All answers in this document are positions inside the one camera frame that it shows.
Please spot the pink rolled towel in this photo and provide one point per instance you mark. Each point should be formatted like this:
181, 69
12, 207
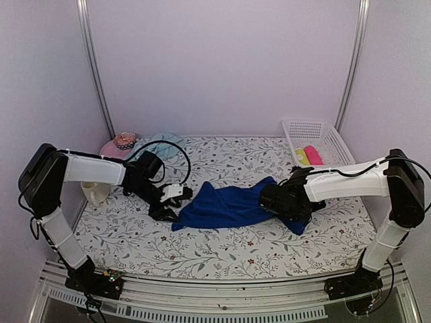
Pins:
313, 156

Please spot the aluminium front rail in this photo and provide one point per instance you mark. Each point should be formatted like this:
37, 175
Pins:
163, 299

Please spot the light blue towel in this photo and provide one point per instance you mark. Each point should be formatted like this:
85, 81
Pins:
164, 150

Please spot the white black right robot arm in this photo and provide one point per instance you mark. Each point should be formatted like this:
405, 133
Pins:
395, 176

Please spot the pink plate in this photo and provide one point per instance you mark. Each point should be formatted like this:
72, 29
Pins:
111, 150

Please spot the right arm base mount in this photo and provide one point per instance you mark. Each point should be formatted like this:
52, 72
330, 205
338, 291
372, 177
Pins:
361, 281

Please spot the left aluminium frame post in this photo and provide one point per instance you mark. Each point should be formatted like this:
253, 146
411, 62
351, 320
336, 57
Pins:
86, 32

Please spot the dark blue towel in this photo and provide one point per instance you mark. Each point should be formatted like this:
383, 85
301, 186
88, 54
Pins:
226, 207

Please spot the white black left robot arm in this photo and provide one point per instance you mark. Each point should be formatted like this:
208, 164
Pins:
41, 183

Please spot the aluminium frame post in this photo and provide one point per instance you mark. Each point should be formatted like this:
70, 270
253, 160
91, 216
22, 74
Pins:
86, 32
359, 36

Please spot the floral tablecloth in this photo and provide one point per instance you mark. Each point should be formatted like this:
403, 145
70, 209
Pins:
120, 234

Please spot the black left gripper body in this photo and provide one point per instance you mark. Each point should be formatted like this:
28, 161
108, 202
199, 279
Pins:
145, 190

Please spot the white plastic basket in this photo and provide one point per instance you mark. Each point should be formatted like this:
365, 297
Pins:
322, 136

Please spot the right aluminium frame post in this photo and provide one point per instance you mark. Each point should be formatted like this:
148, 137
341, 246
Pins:
359, 36

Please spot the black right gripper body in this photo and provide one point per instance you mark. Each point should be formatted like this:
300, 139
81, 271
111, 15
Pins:
306, 210

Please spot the cream ceramic mug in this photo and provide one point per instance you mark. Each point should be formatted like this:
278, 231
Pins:
95, 193

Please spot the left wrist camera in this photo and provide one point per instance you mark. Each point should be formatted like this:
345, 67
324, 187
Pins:
149, 164

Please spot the yellow rolled towel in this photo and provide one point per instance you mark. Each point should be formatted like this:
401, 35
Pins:
302, 157

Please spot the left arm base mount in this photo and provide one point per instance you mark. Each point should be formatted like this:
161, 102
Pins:
87, 280

